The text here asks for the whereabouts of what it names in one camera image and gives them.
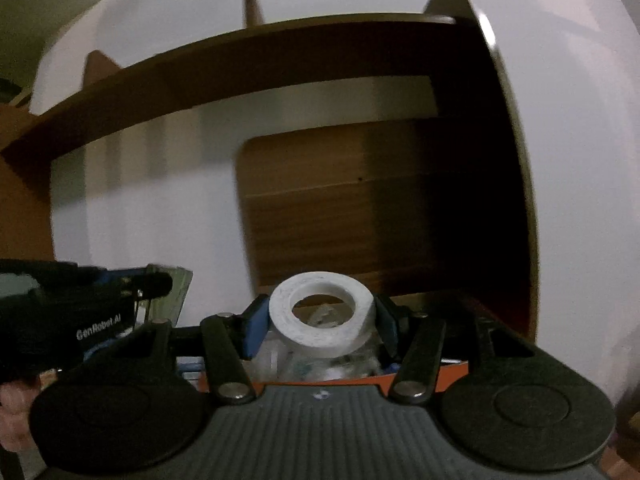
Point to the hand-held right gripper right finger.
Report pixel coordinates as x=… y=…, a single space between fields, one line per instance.
x=387 y=327

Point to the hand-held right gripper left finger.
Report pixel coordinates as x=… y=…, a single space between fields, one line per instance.
x=256 y=327

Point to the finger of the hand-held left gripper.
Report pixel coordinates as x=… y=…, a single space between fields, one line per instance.
x=155 y=282

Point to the white tape roll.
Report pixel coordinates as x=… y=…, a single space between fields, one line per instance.
x=300 y=335

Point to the orange storage box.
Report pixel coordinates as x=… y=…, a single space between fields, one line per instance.
x=450 y=376

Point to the person's left hand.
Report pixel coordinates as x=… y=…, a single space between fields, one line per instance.
x=15 y=410

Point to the clear plastic packet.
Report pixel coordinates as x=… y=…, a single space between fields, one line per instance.
x=360 y=360

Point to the wooden shelf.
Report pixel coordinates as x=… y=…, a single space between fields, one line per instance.
x=310 y=220

